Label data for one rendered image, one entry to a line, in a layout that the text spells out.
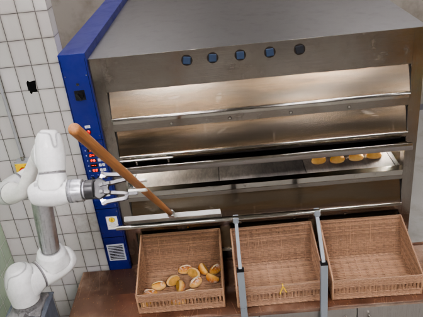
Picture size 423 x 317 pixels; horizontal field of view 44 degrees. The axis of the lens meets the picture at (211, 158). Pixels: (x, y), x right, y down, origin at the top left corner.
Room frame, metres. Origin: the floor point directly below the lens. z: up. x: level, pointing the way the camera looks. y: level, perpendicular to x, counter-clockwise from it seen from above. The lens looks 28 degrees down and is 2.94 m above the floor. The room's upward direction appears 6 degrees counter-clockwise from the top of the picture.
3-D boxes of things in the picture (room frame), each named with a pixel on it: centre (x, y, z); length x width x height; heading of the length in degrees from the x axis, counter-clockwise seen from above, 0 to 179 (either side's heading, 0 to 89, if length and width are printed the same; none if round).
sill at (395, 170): (2.94, -0.32, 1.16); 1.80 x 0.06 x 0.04; 87
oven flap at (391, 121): (2.91, -0.32, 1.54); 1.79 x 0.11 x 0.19; 87
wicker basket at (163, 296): (2.69, 0.28, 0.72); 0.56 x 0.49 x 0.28; 88
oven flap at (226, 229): (2.91, -0.32, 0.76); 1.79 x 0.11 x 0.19; 87
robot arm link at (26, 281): (2.18, 1.07, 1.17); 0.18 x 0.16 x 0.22; 133
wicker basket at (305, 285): (2.65, -0.34, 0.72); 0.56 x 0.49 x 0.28; 88
